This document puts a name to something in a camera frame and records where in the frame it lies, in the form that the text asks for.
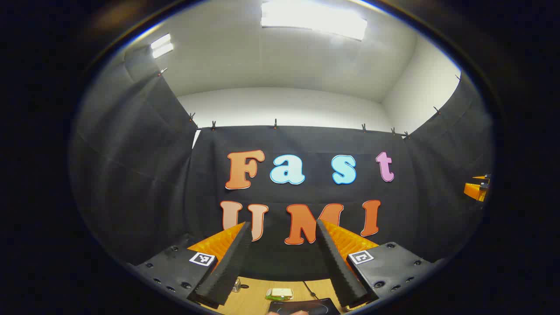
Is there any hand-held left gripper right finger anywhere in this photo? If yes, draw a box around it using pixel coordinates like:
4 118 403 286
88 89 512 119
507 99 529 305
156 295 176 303
315 219 442 309

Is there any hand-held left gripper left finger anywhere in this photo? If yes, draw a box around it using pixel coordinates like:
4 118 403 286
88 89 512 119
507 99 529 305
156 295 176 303
127 221 253 307

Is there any sandwich with lettuce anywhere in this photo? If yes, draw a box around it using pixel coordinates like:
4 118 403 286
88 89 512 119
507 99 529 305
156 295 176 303
266 287 294 301

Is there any black backdrop cloth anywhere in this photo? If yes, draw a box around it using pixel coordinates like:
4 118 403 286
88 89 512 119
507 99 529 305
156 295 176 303
70 44 495 283

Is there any small ceiling light panel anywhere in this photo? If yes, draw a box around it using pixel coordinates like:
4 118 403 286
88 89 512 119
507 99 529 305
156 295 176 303
150 34 174 59

